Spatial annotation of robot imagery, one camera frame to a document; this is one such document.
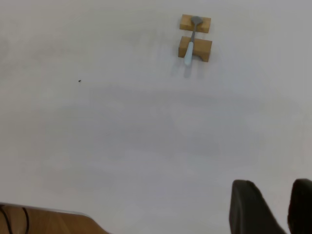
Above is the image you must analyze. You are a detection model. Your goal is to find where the arched wooden block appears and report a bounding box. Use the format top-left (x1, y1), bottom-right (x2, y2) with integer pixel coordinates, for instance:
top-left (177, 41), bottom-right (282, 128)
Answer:
top-left (178, 36), bottom-right (213, 62)

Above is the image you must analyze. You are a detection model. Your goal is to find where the thin black cable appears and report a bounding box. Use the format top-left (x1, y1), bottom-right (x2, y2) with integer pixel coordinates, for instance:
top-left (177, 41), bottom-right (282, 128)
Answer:
top-left (21, 207), bottom-right (30, 234)
top-left (0, 204), bottom-right (13, 234)

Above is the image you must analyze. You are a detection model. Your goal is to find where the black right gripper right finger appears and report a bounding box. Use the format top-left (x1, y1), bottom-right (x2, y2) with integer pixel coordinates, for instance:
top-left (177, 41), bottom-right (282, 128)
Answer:
top-left (287, 178), bottom-right (312, 234)

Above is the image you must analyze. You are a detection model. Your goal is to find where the grey spoon with white handle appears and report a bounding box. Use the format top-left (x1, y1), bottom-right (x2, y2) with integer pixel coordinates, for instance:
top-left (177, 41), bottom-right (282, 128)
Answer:
top-left (183, 16), bottom-right (202, 66)

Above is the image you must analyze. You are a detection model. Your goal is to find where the flat rectangular wooden block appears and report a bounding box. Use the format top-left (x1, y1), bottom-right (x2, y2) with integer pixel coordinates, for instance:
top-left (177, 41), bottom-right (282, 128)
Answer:
top-left (179, 14), bottom-right (212, 34)

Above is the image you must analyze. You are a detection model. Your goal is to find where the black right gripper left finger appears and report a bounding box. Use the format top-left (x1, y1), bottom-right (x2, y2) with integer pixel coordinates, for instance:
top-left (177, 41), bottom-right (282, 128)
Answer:
top-left (228, 179), bottom-right (289, 234)

